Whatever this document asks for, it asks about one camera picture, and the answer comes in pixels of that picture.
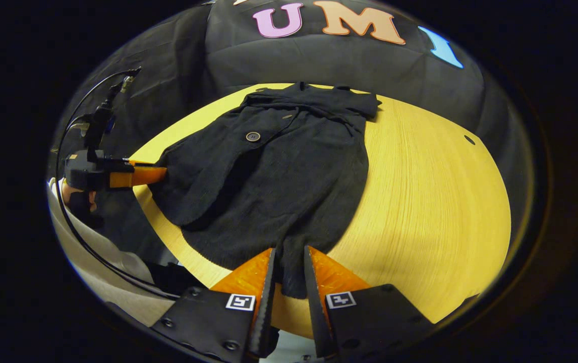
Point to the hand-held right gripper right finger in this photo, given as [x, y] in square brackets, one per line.
[311, 297]

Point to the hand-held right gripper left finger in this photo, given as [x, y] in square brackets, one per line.
[268, 287]

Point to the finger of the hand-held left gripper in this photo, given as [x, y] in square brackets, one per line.
[140, 176]

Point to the black button cardigan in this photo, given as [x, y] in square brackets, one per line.
[279, 191]

